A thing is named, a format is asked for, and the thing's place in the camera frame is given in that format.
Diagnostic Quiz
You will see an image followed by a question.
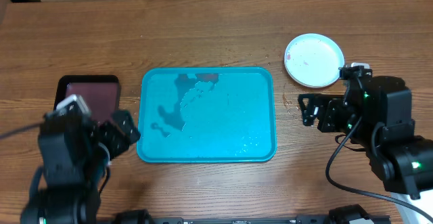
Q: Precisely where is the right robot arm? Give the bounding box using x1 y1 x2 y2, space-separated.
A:
298 65 432 223

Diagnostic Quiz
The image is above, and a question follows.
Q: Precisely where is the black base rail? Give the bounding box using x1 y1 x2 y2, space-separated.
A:
111 204 392 224

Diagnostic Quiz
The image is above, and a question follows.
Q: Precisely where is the teal plastic serving tray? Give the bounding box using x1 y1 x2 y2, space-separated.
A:
136 67 277 163

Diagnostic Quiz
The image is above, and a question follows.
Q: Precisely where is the light blue rimmed plate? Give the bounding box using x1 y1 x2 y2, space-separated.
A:
283 33 345 88

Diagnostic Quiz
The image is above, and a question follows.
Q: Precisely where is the black tray with red water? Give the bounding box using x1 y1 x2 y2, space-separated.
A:
54 75 120 124

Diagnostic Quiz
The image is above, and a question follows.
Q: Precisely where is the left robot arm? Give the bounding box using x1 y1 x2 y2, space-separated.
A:
20 110 141 223

